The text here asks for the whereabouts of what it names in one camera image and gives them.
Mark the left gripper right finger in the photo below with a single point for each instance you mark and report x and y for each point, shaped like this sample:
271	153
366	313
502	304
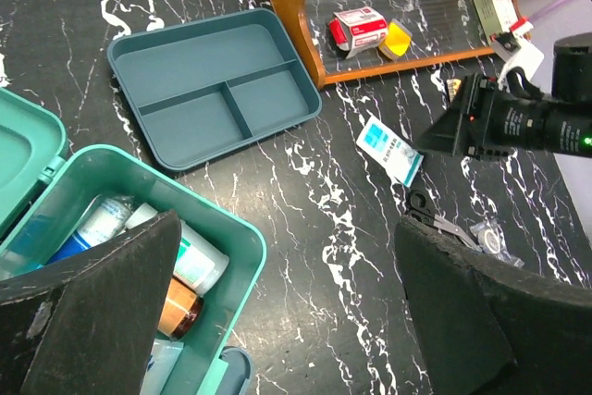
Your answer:
485	327

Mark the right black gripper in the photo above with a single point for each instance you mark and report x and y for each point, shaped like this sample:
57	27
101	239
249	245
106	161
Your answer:
485	122

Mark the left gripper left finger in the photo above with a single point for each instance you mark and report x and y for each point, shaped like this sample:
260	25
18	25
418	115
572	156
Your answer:
86	324

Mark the brown medicine bottle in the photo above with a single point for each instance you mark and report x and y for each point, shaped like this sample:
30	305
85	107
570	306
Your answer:
181	309

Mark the white green cap bottle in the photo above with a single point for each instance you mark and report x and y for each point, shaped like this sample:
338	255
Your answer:
199	264

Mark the white blue gauze packet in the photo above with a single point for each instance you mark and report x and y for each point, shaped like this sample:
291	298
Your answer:
162	359

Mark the white blue pill bottle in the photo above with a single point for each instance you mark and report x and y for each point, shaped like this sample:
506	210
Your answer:
103	223

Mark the teal white medicine sachet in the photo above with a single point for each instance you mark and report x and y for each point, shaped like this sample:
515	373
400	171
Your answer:
399	159

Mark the white green medicine box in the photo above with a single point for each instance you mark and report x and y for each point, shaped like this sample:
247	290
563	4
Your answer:
496	16

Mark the red white medicine box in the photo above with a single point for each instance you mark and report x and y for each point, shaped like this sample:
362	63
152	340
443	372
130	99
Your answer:
358	30

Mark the orange notepad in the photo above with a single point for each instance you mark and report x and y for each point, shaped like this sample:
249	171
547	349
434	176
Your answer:
453	86

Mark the yellow orange small object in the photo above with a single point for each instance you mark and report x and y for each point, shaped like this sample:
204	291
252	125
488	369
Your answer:
397	42

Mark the orange wooden shelf rack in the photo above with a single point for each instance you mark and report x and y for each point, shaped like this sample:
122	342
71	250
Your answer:
416	6

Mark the green box lid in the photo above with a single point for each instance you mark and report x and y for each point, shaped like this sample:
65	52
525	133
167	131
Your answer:
34	146

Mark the dark teal divider tray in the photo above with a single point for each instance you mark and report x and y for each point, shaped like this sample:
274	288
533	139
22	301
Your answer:
207	88

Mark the black handled scissors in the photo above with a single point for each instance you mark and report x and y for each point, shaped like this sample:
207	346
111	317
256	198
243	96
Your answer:
422	208

